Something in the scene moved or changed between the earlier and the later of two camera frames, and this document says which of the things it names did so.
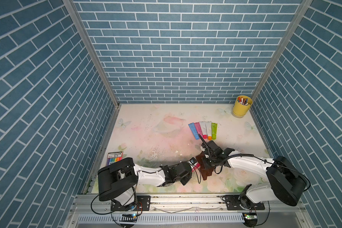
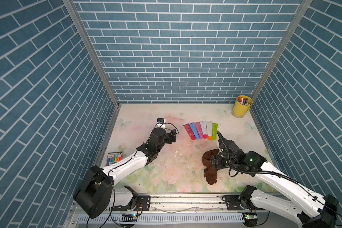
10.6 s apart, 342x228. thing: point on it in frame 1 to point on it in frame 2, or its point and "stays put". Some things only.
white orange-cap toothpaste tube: (209, 129) stays put
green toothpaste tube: (214, 128) stays put
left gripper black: (187, 178) to (173, 139)
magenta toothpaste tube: (199, 129) stays put
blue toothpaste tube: (194, 130) stays put
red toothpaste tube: (197, 165) to (188, 128)
